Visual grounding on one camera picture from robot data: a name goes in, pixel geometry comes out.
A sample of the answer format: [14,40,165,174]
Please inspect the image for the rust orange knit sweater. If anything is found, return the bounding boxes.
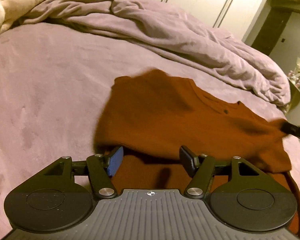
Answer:
[94,69,300,237]

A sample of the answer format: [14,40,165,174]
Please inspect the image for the gold side table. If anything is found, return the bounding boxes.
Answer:
[285,79,300,115]

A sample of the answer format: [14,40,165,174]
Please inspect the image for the wrapped flower bouquet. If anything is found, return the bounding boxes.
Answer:
[288,57,300,88]

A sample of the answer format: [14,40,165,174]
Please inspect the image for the purple bed sheet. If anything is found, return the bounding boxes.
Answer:
[0,22,300,240]

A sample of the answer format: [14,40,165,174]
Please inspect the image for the dark doorway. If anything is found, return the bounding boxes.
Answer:
[251,9,292,56]

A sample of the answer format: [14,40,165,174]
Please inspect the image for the purple crumpled duvet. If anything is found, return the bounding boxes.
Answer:
[19,0,290,106]

